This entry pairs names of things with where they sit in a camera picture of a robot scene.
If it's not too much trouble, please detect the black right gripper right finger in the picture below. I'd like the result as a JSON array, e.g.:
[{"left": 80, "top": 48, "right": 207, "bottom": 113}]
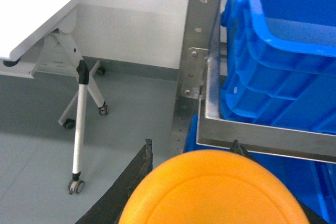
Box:
[{"left": 229, "top": 140, "right": 328, "bottom": 223}]

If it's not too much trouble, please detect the white folding table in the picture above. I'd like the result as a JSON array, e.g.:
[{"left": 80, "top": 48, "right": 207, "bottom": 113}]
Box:
[{"left": 1, "top": 0, "right": 108, "bottom": 194}]

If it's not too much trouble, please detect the yellow push button switch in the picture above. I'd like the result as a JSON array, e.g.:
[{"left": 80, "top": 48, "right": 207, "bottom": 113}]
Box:
[{"left": 120, "top": 150, "right": 308, "bottom": 223}]

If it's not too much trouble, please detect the steel shelf rack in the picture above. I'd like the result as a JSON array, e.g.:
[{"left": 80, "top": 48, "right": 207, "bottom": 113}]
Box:
[{"left": 171, "top": 0, "right": 335, "bottom": 163}]

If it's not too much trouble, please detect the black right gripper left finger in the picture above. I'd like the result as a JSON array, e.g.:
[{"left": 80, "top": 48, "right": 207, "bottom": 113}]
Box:
[{"left": 77, "top": 138, "right": 153, "bottom": 223}]

